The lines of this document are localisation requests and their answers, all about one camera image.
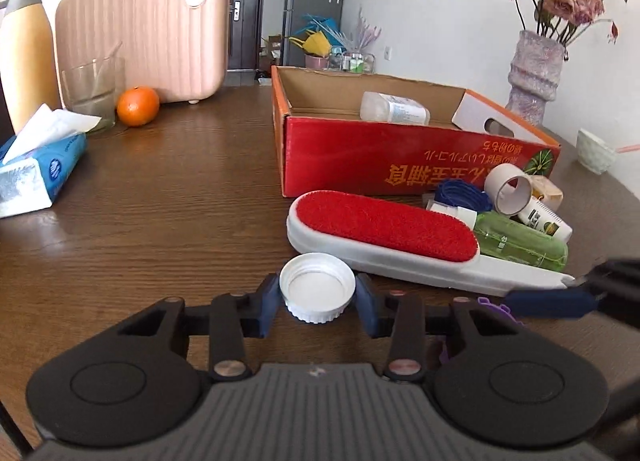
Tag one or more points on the thin stirring stick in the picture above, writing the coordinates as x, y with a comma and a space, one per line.
111, 58

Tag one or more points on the white bottle with green label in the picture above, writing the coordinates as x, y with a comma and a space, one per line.
542, 222

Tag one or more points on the red and white lint brush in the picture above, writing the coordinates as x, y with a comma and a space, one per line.
385, 223

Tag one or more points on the white cardboard tape roll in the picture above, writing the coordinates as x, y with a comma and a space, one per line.
500, 178

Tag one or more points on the pink textured vase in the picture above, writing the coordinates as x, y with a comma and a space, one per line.
535, 76

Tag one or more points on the silver door lock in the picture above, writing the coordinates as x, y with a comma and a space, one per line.
236, 11

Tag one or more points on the pink ribbed suitcase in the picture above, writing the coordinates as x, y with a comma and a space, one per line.
150, 31

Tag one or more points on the white ceramic cup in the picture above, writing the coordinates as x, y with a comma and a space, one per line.
595, 151

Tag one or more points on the green plastic bottle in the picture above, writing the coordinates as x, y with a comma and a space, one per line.
520, 241

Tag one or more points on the orange fruit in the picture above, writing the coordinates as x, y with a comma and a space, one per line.
138, 106

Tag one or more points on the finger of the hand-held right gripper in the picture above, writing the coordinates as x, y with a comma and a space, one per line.
550, 303
617, 273

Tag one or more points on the blue tissue pack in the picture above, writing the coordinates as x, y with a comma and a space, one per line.
45, 166

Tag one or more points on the clear drinking glass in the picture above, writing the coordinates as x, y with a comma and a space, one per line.
92, 96

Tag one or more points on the yellow thermos bottle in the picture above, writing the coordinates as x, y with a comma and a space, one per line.
27, 56

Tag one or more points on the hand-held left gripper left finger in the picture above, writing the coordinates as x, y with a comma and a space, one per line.
270, 306

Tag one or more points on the white ribbed bottle cap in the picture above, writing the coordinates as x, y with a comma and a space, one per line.
317, 291

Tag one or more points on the glass jars in rack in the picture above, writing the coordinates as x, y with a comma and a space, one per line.
355, 62

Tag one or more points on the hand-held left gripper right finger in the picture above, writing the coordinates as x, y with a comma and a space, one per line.
367, 308

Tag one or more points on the brown cardboard carton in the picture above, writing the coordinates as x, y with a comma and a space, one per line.
272, 48

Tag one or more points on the purple dried plant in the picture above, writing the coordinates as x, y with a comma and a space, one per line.
364, 33

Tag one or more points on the pink straw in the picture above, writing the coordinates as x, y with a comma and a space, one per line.
629, 147

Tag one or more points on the clear plastic bottle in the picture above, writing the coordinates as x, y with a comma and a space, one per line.
395, 108

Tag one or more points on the purple plastic item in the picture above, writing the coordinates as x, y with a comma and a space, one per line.
492, 302

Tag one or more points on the pink pot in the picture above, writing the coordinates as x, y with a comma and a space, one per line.
316, 62

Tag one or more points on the red cardboard box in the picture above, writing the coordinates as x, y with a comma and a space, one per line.
350, 156

